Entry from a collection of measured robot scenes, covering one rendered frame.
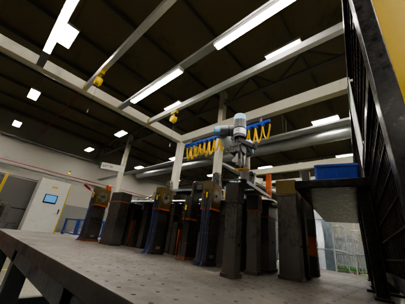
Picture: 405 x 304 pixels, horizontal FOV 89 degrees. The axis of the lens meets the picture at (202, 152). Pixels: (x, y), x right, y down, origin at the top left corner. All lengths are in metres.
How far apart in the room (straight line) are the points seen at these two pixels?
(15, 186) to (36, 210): 1.20
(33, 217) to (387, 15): 7.97
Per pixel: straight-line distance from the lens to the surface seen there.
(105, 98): 5.07
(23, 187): 8.74
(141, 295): 0.43
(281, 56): 3.44
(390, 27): 0.74
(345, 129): 13.20
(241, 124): 1.30
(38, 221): 7.98
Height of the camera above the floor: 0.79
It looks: 23 degrees up
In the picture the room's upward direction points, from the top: 7 degrees clockwise
